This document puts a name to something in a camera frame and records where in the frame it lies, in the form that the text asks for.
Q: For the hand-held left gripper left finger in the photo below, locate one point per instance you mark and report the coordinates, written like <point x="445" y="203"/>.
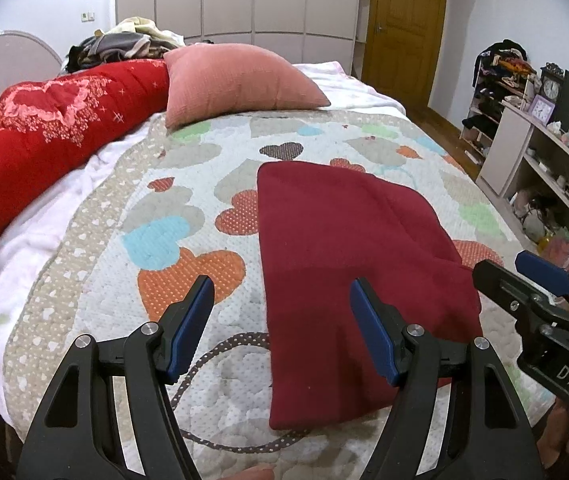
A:
<point x="192" y="325"/>

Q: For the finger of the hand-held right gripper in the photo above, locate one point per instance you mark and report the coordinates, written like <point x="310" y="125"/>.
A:
<point x="544" y="270"/>
<point x="501" y="282"/>

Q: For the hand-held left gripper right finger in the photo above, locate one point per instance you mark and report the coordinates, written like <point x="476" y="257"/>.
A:
<point x="372" y="330"/>

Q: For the maroon knit garment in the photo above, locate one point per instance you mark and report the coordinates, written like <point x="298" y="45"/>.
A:
<point x="344" y="240"/>

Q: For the rack with clothes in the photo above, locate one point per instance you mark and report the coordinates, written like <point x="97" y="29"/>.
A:
<point x="494" y="90"/>

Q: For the pile of clothes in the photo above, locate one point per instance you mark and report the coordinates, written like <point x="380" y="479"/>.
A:
<point x="124" y="42"/>

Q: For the person's right hand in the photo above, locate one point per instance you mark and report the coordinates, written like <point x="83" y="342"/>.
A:
<point x="561" y="435"/>

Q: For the white shelf unit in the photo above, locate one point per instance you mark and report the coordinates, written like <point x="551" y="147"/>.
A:
<point x="514" y="150"/>

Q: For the heart print bedspread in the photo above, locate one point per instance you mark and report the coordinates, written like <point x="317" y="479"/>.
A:
<point x="189" y="200"/>

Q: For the small purple clock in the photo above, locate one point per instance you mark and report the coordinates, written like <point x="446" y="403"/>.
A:
<point x="541" y="109"/>

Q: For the black mantel clock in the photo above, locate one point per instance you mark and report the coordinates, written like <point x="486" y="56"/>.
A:
<point x="551" y="85"/>

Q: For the pink pillow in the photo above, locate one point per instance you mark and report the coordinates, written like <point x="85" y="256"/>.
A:
<point x="234" y="82"/>

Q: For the red embroidered quilt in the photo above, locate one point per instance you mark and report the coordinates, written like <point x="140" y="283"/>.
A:
<point x="39" y="130"/>

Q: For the wooden door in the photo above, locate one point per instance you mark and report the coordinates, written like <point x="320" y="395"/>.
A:
<point x="407" y="30"/>

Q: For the white wardrobe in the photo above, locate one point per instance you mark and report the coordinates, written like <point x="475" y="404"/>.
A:
<point x="234" y="0"/>

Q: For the wall switch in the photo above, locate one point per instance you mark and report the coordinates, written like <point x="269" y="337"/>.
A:
<point x="87" y="16"/>

